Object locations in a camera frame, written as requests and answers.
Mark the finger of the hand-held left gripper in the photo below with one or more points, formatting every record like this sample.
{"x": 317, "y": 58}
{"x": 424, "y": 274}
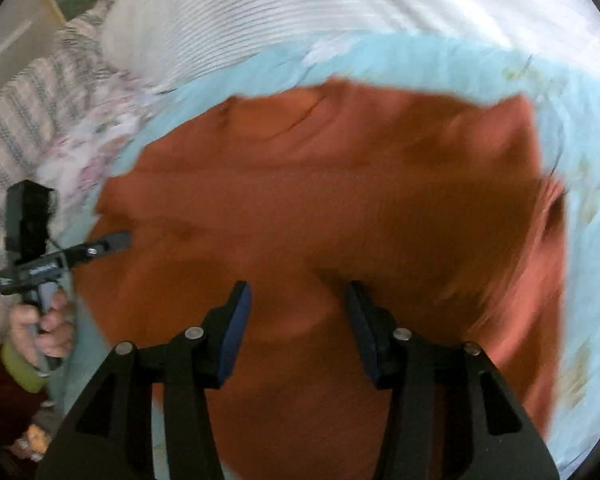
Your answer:
{"x": 102, "y": 246}

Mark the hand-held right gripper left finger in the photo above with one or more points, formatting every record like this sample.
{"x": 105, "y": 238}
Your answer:
{"x": 234, "y": 331}

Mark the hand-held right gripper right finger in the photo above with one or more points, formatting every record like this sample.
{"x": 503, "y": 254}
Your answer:
{"x": 365, "y": 331}

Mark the rust orange shirt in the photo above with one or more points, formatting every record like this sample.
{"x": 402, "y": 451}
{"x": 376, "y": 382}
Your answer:
{"x": 320, "y": 260}

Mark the person's left forearm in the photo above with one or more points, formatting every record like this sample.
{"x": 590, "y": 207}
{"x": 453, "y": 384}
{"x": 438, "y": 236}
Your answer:
{"x": 15, "y": 375}

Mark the person's left hand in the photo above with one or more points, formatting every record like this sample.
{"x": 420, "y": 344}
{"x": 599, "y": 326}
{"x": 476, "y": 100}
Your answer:
{"x": 45, "y": 327}

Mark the floral pink white cloth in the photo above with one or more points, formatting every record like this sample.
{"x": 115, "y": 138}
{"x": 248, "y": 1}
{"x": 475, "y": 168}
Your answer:
{"x": 95, "y": 145}

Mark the light blue printed blanket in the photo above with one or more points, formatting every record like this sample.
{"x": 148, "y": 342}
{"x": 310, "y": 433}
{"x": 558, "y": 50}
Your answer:
{"x": 555, "y": 135}

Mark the white striped pillow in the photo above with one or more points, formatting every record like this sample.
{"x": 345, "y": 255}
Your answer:
{"x": 330, "y": 5}

